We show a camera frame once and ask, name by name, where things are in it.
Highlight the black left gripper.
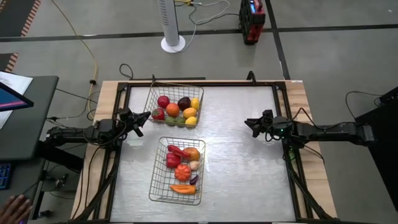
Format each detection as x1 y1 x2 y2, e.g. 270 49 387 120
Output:
117 111 152 138

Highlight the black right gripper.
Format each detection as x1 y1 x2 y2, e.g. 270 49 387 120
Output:
244 118 279 138

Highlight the round orange fruit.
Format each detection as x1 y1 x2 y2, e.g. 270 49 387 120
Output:
165 103 180 118

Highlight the long red chili pepper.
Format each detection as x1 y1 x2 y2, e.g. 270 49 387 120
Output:
167 144 191 159

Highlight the dark purple plum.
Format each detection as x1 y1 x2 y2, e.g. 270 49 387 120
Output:
177 96 192 110

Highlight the red bell pepper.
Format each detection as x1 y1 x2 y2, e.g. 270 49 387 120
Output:
164 152 182 169

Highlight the red-orange ribbed pumpkin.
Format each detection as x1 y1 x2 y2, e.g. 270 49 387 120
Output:
174 164 192 182

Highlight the carrot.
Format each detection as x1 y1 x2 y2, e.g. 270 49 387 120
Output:
169 184 198 195

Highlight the white table mat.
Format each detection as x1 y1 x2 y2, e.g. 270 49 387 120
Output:
110 86 296 222

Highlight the grey desk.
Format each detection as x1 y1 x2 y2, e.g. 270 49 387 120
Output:
0 75 60 161

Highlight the red and black toolbox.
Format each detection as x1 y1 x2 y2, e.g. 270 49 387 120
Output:
238 0 267 45

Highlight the white tower fan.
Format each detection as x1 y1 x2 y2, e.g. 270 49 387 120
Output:
157 0 187 54

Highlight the computer monitor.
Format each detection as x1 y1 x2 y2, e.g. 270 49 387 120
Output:
0 81 35 112

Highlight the white paper sheet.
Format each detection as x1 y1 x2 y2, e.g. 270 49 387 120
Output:
0 70 34 130

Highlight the large black case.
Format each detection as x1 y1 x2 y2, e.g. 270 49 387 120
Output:
354 86 398 212

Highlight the blue-lit keyboard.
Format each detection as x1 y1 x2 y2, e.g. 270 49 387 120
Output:
0 162 13 190

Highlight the black mat with striped edge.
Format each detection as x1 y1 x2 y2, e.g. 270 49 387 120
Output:
0 52 19 73
0 0 42 38

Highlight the person's hand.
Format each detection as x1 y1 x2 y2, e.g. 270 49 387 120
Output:
0 194 34 224

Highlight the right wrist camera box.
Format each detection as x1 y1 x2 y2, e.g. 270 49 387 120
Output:
262 109 275 124

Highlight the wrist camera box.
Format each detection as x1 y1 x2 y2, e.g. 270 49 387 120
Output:
119 107 135 122
262 109 275 124

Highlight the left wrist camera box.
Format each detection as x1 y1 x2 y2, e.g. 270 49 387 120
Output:
119 107 135 122

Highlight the metal wire basket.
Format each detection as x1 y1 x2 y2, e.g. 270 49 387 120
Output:
148 136 207 207
142 81 205 129

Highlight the black metal table frame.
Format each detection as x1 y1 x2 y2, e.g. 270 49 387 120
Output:
70 79 340 224

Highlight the black looped floor cable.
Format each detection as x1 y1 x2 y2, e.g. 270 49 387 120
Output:
119 63 134 80

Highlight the yellow floor cable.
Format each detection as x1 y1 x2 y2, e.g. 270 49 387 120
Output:
51 0 99 121

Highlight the white floor cable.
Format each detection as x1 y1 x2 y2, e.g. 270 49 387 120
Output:
172 0 233 52

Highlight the thin black floor cable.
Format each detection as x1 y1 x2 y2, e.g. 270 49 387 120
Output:
345 90 383 119

